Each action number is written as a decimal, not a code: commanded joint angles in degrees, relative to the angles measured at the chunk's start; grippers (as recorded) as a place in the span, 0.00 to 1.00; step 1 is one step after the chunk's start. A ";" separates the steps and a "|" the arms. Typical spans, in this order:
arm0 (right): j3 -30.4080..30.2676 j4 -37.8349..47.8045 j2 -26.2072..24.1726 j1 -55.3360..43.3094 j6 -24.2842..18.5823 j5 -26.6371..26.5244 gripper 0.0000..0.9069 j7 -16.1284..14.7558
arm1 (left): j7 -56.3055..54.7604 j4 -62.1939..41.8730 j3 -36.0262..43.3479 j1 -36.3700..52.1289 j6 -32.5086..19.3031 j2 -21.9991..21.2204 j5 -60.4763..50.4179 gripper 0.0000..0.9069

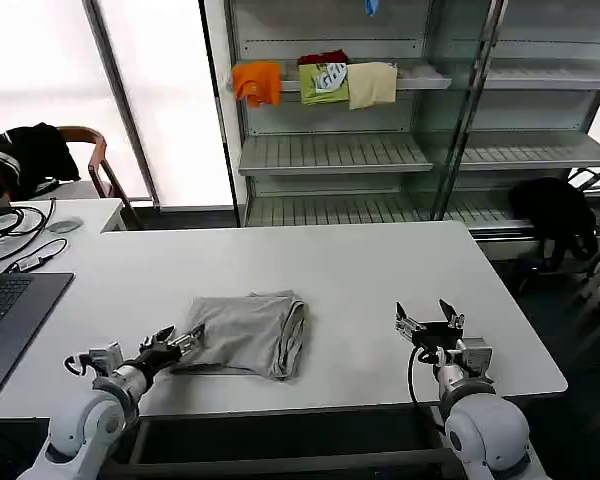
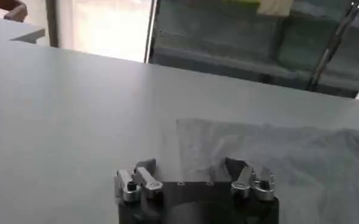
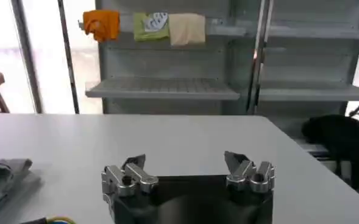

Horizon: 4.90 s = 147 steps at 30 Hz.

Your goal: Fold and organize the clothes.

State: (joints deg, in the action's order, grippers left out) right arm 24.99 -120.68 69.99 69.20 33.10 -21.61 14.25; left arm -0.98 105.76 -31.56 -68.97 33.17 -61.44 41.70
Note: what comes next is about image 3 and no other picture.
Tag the grey shirt with colourful print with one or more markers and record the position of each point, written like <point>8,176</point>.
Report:
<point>2,182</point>

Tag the grey metal shelf with cloths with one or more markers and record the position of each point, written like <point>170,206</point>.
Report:
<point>167,67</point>

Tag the empty grey metal shelf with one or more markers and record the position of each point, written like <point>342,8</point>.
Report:
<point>313,70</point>

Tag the thick grey window post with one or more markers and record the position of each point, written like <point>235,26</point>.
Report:
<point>27,58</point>

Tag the thin dark window post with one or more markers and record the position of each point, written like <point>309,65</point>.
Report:
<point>69,61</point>

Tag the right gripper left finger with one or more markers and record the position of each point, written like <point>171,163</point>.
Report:
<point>133,178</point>

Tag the large black bag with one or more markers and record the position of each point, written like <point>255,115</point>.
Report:
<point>340,137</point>

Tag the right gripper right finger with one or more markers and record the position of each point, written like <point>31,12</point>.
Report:
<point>249,176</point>

